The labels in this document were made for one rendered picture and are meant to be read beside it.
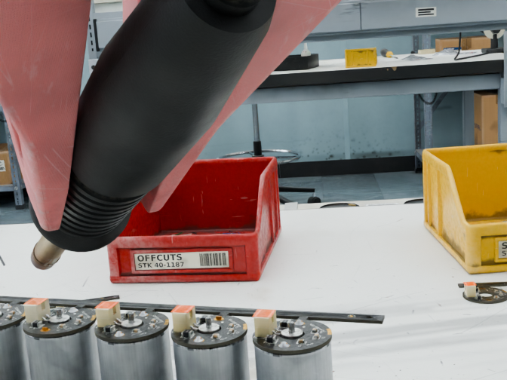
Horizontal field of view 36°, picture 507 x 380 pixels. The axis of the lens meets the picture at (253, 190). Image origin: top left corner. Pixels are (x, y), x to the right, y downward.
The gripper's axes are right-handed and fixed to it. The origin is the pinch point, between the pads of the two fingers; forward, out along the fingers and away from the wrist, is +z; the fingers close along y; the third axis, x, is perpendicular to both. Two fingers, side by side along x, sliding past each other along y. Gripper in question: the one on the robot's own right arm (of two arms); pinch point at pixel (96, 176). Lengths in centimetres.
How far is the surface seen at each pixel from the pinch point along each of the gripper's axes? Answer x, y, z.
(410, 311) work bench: -7.3, -20.5, 18.7
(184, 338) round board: -1.3, -3.6, 8.2
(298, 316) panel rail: -0.8, -7.4, 7.9
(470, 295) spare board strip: -6.8, -24.2, 18.2
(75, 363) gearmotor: -3.3, -0.7, 10.7
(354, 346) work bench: -5.4, -15.4, 17.6
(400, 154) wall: -268, -276, 238
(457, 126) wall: -260, -305, 217
